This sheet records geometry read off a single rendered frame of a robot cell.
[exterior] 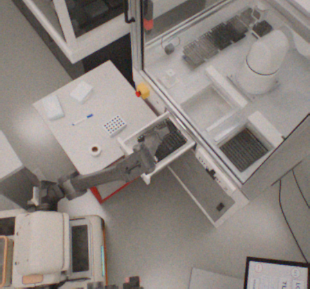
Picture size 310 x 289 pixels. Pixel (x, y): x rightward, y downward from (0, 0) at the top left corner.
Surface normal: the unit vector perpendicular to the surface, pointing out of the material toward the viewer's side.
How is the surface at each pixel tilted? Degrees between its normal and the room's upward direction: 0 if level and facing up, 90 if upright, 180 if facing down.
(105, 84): 0
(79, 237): 0
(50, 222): 43
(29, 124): 0
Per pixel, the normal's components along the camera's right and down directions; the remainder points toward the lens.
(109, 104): 0.02, -0.42
